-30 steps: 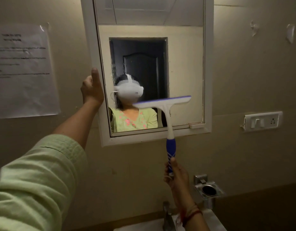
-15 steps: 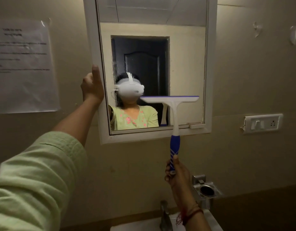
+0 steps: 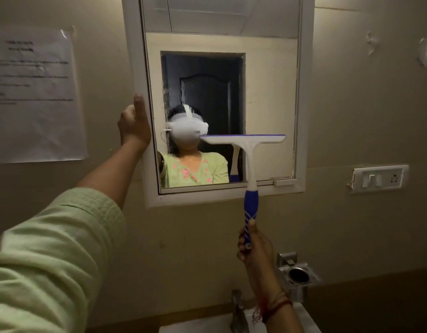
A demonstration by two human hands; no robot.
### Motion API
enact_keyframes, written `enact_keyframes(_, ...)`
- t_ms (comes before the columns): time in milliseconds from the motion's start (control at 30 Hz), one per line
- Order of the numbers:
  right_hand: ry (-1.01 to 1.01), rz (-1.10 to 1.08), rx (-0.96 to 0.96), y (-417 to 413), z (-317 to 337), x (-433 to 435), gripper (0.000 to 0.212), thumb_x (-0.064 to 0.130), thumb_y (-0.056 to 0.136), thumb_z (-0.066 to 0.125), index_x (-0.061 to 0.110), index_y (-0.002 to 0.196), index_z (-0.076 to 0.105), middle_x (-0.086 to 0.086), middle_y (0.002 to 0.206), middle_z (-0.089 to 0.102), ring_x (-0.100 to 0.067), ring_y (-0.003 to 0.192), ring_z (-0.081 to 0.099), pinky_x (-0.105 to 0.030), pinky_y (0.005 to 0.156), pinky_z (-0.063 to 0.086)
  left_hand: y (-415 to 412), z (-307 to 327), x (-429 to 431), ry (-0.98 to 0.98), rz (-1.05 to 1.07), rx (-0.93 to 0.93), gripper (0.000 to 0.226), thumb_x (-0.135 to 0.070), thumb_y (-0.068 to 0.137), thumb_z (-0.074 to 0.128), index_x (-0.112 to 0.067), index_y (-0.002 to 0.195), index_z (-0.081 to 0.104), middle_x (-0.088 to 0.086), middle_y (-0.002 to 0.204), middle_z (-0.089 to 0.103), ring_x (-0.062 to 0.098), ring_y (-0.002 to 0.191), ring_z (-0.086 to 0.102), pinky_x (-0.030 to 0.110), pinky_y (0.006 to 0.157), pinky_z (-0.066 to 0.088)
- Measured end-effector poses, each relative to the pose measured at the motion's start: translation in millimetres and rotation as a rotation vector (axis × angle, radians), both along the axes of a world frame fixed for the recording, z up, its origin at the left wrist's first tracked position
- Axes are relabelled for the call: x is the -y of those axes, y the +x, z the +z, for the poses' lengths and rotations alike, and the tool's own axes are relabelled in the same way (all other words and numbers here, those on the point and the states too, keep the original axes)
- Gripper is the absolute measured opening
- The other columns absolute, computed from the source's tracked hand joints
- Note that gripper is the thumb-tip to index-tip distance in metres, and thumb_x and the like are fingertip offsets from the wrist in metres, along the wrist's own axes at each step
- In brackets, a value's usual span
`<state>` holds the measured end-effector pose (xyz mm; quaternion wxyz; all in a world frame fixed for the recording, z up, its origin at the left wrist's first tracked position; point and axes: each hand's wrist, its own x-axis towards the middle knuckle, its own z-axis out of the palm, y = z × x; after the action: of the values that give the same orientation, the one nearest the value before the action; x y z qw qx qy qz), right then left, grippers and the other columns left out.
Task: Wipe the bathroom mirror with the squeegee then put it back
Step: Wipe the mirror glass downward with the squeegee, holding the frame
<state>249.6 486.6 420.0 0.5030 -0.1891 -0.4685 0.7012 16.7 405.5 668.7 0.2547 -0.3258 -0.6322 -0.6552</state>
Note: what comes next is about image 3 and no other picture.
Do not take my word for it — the person's left hand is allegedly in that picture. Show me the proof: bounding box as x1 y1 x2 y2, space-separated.
117 93 152 154

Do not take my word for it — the person's right hand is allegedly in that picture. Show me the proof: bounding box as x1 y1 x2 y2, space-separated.
237 218 279 296

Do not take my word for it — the white and blue squeegee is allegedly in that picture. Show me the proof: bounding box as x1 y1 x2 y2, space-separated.
200 134 286 249

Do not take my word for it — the white framed mirror cabinet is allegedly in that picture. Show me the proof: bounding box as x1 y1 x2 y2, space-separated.
121 0 316 209

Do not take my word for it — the person's left forearm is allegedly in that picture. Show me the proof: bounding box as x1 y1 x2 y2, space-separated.
76 137 150 210

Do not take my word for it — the person's right forearm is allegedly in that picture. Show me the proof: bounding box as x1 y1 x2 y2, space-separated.
250 286 306 333

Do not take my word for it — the metal faucet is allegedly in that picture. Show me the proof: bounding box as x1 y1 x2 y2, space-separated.
230 289 251 333

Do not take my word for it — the white paper notice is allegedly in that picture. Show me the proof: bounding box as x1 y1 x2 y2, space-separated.
0 25 89 164

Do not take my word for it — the white sink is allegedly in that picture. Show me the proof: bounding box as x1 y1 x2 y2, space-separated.
159 302 322 333

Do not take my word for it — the light green sleeve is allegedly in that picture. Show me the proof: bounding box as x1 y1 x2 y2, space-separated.
0 187 127 333

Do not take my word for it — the metal wall tumbler holder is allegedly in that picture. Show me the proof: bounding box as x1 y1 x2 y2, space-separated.
276 252 322 304

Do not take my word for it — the red thread bracelet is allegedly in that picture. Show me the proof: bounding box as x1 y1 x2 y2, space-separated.
253 290 294 324

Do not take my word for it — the white wall switch board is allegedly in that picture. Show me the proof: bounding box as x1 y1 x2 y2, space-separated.
347 164 410 195

